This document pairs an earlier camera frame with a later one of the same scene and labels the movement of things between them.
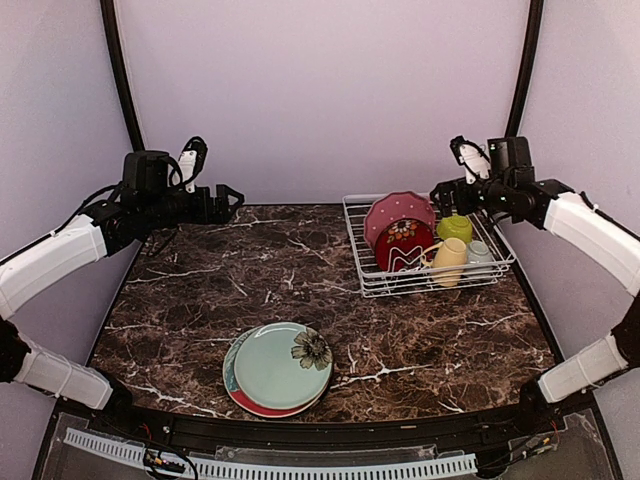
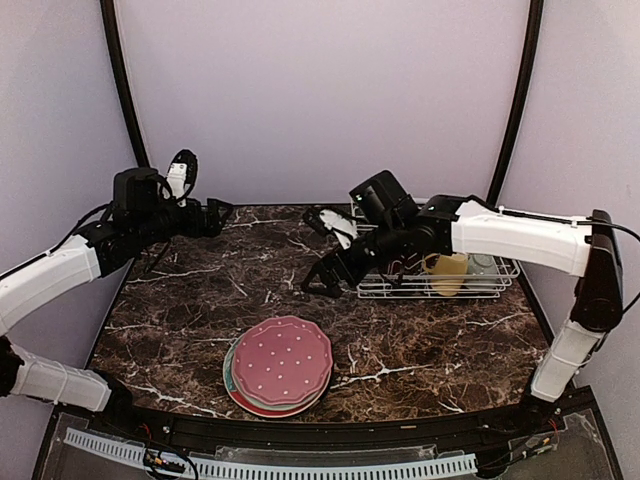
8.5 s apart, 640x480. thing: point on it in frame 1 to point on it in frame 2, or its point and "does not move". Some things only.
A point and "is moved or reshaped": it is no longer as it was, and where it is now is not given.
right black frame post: x=532 y=44 does not move
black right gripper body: x=466 y=204 to x=357 y=269
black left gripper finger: x=223 y=192 to x=217 y=206
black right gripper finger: x=446 y=207 to x=325 y=285
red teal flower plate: x=231 y=387 does not move
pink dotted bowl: x=396 y=205 is moved or reshaped
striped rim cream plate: x=328 y=381 does not move
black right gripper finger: x=442 y=190 to x=318 y=269
